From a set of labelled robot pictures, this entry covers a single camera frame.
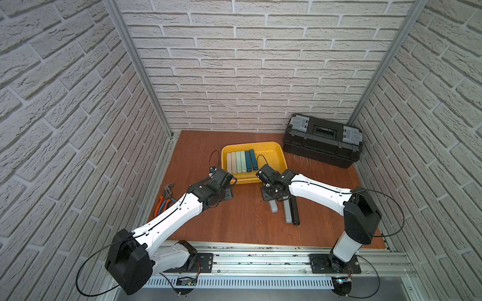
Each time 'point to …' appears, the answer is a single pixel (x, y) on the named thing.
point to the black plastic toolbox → (332, 142)
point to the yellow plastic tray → (265, 152)
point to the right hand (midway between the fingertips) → (270, 192)
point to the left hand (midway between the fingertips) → (229, 189)
